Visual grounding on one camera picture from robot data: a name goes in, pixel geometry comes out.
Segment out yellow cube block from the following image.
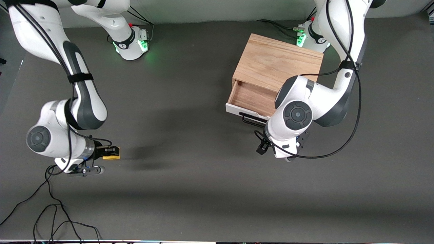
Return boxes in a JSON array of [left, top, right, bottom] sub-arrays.
[[102, 146, 121, 160]]

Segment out white-fronted drawer with black handle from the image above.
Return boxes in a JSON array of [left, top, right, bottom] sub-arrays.
[[225, 80, 283, 129]]

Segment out wooden drawer cabinet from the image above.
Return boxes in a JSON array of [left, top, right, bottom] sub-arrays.
[[232, 33, 324, 102]]

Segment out dark grey table mat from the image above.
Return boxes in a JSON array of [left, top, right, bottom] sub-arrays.
[[0, 12, 434, 242]]

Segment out loose thin black cable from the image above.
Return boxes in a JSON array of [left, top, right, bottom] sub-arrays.
[[0, 165, 101, 244]]

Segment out black velcro cable strap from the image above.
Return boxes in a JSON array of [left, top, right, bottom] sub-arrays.
[[67, 73, 94, 84], [339, 60, 360, 71], [4, 0, 59, 8]]

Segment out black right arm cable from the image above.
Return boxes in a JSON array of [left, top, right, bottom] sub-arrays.
[[14, 0, 112, 175]]

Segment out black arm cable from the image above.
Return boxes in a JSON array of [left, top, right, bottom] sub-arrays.
[[254, 0, 362, 159], [14, 0, 112, 175]]

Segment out black right arm base cables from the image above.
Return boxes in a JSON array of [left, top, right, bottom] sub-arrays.
[[123, 8, 155, 44]]

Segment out black arm base cables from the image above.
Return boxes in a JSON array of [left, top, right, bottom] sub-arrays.
[[123, 8, 155, 44], [256, 19, 317, 38]]

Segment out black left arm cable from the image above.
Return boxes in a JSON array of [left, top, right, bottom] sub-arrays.
[[254, 0, 362, 159]]

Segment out black left arm base cables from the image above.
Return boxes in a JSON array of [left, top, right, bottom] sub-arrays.
[[256, 19, 317, 38]]

